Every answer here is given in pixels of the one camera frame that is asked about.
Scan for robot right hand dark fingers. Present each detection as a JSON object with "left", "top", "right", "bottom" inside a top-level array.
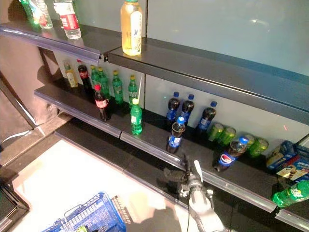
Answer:
[{"left": 164, "top": 154, "right": 205, "bottom": 197}]

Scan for green drink can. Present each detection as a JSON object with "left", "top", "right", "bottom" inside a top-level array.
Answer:
[
  {"left": 248, "top": 137, "right": 269, "bottom": 158},
  {"left": 218, "top": 127, "right": 237, "bottom": 146},
  {"left": 208, "top": 123, "right": 225, "bottom": 142}
]

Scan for blue plastic shopping basket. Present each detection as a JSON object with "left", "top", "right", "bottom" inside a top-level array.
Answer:
[{"left": 42, "top": 192, "right": 127, "bottom": 232}]

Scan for long dark shelf board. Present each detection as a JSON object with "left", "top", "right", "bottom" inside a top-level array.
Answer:
[{"left": 120, "top": 110, "right": 309, "bottom": 213}]

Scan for pepsi bottle blue cap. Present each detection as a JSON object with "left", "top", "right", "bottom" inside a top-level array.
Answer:
[
  {"left": 166, "top": 91, "right": 181, "bottom": 122},
  {"left": 195, "top": 101, "right": 218, "bottom": 133},
  {"left": 212, "top": 136, "right": 250, "bottom": 173},
  {"left": 180, "top": 94, "right": 196, "bottom": 121},
  {"left": 166, "top": 116, "right": 186, "bottom": 154}
]

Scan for dark bottom shelf board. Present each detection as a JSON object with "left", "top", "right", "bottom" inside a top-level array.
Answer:
[{"left": 54, "top": 118, "right": 300, "bottom": 232}]

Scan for green soda bottle yellow cap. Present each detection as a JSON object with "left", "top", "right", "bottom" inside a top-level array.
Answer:
[
  {"left": 112, "top": 70, "right": 124, "bottom": 105},
  {"left": 128, "top": 75, "right": 139, "bottom": 109},
  {"left": 97, "top": 67, "right": 111, "bottom": 99},
  {"left": 90, "top": 64, "right": 100, "bottom": 87},
  {"left": 130, "top": 98, "right": 143, "bottom": 136}
]

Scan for blue yellow snack box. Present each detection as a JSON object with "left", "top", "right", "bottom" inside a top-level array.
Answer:
[{"left": 266, "top": 140, "right": 297, "bottom": 170}]

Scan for dark shelf board plain edge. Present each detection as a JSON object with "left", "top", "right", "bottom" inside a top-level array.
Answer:
[{"left": 108, "top": 37, "right": 309, "bottom": 126}]

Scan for green soda bottle white label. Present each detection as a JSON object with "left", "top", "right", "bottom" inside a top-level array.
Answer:
[{"left": 272, "top": 179, "right": 309, "bottom": 208}]

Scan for cola bottle red cap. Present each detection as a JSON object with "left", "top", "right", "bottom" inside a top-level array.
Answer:
[
  {"left": 77, "top": 64, "right": 92, "bottom": 93},
  {"left": 94, "top": 84, "right": 112, "bottom": 122}
]

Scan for blue cookie box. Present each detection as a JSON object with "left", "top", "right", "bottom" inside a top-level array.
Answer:
[{"left": 276, "top": 154, "right": 309, "bottom": 182}]

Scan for small yellow juice bottle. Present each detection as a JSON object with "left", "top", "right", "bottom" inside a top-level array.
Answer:
[{"left": 63, "top": 62, "right": 79, "bottom": 88}]

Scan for yellow tea bottle large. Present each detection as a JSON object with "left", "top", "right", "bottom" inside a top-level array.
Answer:
[{"left": 120, "top": 0, "right": 143, "bottom": 57}]

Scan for black box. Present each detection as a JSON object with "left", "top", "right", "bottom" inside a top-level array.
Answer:
[{"left": 0, "top": 185, "right": 30, "bottom": 232}]

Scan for water bottle red label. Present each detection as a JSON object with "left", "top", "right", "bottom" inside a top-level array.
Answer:
[{"left": 53, "top": 0, "right": 82, "bottom": 40}]

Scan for water bottle colourful label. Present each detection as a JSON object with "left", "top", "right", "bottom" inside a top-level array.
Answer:
[{"left": 30, "top": 0, "right": 54, "bottom": 29}]

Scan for green bottle clear plastic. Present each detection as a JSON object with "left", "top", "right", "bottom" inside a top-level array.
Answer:
[{"left": 19, "top": 0, "right": 35, "bottom": 23}]

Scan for short shelf board clear rail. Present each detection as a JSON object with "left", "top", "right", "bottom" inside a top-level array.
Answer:
[{"left": 275, "top": 208, "right": 309, "bottom": 232}]

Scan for dark shelf board clear rail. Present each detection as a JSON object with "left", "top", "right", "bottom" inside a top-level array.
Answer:
[{"left": 33, "top": 77, "right": 145, "bottom": 139}]

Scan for dark metal frame bar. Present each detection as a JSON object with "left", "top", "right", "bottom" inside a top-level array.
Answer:
[{"left": 0, "top": 71, "right": 38, "bottom": 129}]

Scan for dark shelf board blue rail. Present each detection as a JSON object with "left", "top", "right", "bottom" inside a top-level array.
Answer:
[{"left": 0, "top": 19, "right": 123, "bottom": 64}]

